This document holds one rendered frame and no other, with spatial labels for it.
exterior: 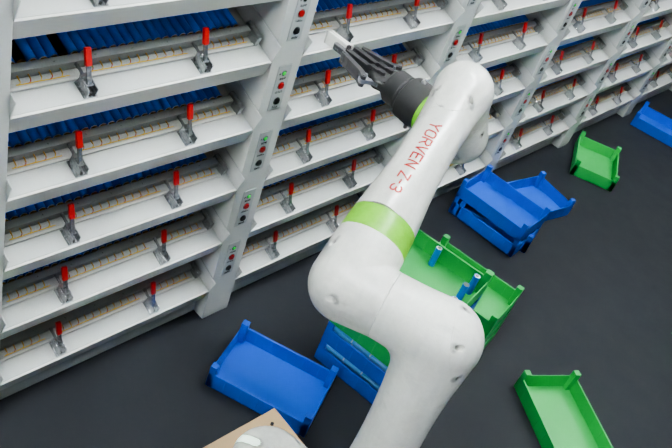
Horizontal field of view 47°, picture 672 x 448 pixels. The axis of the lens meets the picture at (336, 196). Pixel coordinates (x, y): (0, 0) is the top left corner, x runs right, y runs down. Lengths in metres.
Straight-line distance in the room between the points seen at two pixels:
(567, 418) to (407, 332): 1.46
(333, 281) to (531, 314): 1.72
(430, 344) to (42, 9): 0.81
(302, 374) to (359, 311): 1.12
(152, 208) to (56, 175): 0.32
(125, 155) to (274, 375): 0.84
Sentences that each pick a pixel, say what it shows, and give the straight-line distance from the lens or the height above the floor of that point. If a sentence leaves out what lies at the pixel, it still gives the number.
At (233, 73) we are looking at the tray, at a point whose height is 0.86.
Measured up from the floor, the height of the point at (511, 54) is 0.69.
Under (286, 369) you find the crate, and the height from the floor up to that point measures 0.00.
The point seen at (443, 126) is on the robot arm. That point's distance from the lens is 1.31.
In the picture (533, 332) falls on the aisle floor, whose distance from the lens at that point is 2.75.
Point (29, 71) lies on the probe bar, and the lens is 1.49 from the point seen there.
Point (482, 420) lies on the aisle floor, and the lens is 2.40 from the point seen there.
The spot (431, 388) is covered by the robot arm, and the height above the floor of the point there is 0.87.
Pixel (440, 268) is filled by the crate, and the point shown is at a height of 0.40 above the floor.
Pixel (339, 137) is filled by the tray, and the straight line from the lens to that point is 2.25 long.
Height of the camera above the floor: 1.72
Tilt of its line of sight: 37 degrees down
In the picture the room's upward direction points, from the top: 21 degrees clockwise
